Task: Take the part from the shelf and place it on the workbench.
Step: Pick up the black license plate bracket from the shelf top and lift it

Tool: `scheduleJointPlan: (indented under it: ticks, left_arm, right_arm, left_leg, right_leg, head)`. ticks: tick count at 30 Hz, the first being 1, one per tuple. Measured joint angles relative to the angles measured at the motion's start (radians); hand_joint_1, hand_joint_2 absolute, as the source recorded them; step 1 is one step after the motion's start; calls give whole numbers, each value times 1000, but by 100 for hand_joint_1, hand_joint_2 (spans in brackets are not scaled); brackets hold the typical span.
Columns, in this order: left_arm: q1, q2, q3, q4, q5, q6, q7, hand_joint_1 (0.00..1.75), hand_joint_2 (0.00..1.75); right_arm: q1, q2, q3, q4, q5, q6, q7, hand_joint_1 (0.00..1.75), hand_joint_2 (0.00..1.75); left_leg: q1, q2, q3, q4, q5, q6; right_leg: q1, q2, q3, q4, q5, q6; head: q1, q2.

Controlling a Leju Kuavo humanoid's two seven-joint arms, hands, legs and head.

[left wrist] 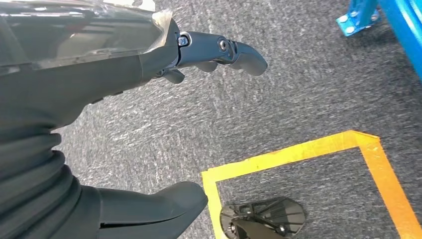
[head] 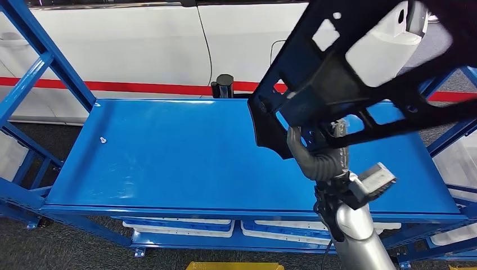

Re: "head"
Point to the long black plastic part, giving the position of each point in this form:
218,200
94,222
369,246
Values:
298,56

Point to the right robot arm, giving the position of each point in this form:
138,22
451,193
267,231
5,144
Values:
357,238

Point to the blue metal shelf rack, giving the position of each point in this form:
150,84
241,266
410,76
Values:
186,156

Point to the white platform with red stripe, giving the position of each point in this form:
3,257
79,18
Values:
111,87

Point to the black cylindrical post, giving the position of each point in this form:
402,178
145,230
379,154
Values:
224,85

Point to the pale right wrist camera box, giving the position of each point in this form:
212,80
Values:
376,180

